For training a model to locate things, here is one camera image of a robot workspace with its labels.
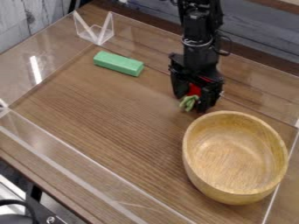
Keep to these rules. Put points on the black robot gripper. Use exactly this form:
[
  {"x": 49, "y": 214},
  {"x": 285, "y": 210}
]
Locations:
[{"x": 197, "y": 63}]

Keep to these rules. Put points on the red plush strawberry toy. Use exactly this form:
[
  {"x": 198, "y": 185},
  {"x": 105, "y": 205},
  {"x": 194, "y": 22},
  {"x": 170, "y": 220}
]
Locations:
[{"x": 188, "y": 100}]

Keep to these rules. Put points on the green rectangular block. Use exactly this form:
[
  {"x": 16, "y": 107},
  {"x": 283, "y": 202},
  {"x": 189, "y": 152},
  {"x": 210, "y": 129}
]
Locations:
[{"x": 118, "y": 63}]

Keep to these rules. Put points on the clear acrylic tray wall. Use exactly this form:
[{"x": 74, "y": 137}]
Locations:
[{"x": 85, "y": 186}]

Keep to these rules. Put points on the black metal table clamp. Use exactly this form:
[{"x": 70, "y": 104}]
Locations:
[{"x": 42, "y": 214}]

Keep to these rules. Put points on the wooden bowl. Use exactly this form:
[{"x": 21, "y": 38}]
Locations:
[{"x": 234, "y": 157}]

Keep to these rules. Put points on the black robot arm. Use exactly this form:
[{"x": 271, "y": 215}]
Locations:
[{"x": 201, "y": 19}]

